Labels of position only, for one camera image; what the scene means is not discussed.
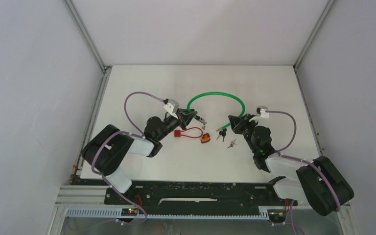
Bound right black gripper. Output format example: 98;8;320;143
229;114;259;154

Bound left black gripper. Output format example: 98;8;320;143
156;107;196;141

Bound silver keys of green lock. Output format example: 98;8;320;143
200;119;207;130

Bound green cable lock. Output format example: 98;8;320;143
186;91;246;132

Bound red cable lock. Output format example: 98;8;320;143
174;127;204;139

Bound black key bunch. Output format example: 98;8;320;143
216;128;227;142

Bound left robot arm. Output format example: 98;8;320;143
81;108;197;204

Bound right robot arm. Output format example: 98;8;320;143
228;114;354;216

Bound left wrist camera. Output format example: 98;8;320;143
163;99;179;118

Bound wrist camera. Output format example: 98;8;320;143
256;106;269;118
163;99;179;118

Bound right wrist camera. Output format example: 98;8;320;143
256;106;269;118

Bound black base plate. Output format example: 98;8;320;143
104;180;298;217

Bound grey cable duct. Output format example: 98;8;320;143
65;207;269;220

